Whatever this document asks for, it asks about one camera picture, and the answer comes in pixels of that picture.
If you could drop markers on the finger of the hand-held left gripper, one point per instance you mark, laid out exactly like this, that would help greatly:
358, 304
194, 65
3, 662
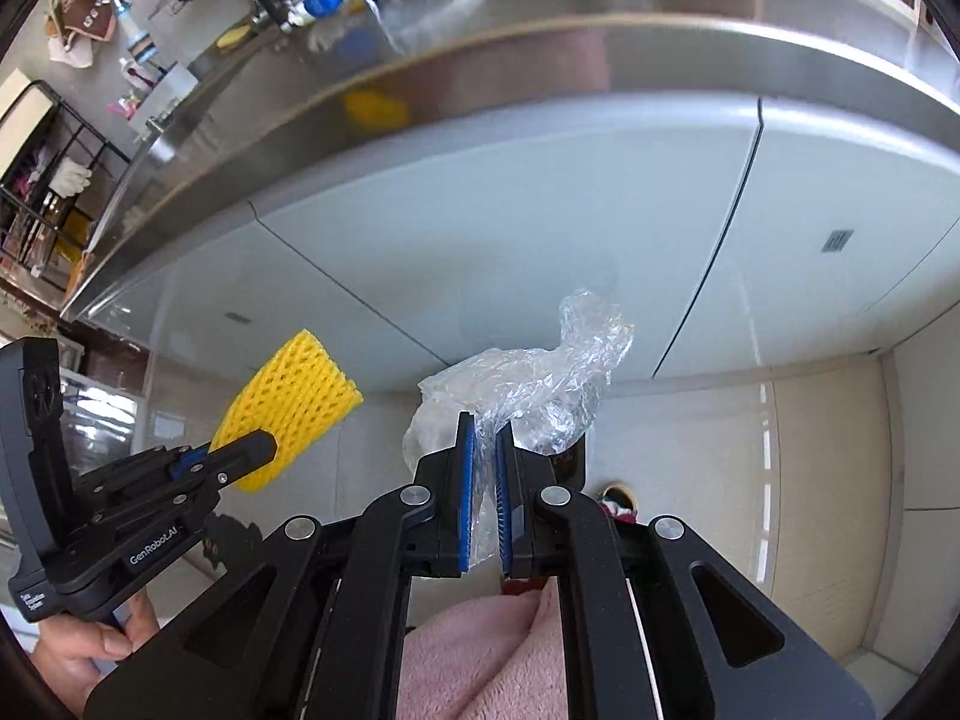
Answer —
247, 448
202, 481

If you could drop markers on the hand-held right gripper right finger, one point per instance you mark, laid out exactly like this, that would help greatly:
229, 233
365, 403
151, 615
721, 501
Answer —
506, 495

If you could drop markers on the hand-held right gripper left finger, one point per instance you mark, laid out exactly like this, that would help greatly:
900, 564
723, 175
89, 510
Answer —
465, 495

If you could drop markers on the dark grey trash bin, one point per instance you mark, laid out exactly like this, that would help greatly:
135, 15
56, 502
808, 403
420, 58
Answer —
574, 465

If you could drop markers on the yellow foam fruit net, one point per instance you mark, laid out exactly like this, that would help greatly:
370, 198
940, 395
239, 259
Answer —
300, 390

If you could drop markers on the large clear plastic bag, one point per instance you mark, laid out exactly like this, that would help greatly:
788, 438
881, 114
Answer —
540, 382

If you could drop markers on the person's left hand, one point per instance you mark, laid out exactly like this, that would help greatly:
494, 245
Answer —
90, 652

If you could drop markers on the red patterned slipper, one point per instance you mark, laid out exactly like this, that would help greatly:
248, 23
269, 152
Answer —
619, 499

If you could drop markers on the orange cleaning cloth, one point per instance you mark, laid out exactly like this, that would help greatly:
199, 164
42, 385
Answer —
84, 270

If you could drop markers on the grey base cabinet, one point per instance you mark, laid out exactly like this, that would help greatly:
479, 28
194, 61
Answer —
525, 202

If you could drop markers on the white rubber gloves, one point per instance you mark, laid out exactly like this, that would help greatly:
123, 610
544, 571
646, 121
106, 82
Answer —
75, 176

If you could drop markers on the black metal shelf rack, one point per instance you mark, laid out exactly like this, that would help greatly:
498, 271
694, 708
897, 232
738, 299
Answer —
75, 136

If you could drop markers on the pink toothbrush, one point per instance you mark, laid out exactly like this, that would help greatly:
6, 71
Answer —
124, 105

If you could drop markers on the white toothbrush container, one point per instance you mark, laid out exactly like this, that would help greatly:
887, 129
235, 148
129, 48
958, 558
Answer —
169, 86

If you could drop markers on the yellow sponge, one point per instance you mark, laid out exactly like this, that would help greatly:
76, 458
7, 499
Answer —
234, 37

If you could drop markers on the blue faucet extension nozzle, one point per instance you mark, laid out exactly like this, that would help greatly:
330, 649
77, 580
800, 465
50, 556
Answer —
139, 41

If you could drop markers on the white green hanging towel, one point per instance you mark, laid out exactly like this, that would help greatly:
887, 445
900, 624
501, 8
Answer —
71, 52

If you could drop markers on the pink brown hanging towel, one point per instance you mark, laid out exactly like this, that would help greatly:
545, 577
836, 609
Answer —
86, 11

